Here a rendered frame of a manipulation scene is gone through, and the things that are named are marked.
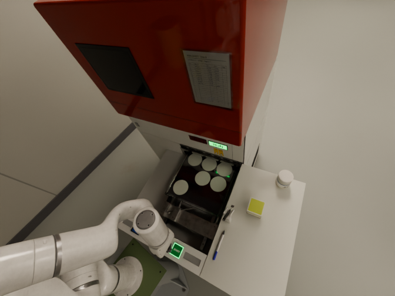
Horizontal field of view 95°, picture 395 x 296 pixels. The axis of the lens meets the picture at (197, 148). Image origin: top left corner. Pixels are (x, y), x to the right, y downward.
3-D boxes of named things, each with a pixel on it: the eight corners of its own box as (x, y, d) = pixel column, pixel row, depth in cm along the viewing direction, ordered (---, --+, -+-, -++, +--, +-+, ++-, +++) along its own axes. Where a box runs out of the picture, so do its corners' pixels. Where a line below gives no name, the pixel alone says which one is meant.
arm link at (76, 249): (45, 228, 50) (143, 209, 72) (50, 286, 41) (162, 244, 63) (50, 204, 47) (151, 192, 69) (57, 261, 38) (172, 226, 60)
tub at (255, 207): (250, 200, 98) (250, 196, 92) (264, 205, 95) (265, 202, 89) (245, 214, 94) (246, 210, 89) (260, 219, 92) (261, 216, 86)
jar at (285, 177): (277, 175, 102) (280, 167, 95) (290, 179, 100) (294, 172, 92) (274, 186, 99) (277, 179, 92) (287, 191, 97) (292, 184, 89)
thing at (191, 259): (134, 215, 120) (123, 210, 109) (211, 256, 100) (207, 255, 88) (126, 229, 116) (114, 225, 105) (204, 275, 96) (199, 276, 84)
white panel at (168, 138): (149, 140, 153) (124, 106, 120) (243, 170, 123) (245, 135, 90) (147, 143, 152) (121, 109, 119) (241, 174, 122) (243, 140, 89)
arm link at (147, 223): (140, 229, 67) (150, 252, 61) (126, 214, 58) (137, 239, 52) (160, 215, 70) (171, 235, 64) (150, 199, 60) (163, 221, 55)
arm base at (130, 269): (129, 306, 94) (109, 316, 78) (103, 284, 101) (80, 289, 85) (149, 267, 101) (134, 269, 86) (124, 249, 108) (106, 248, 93)
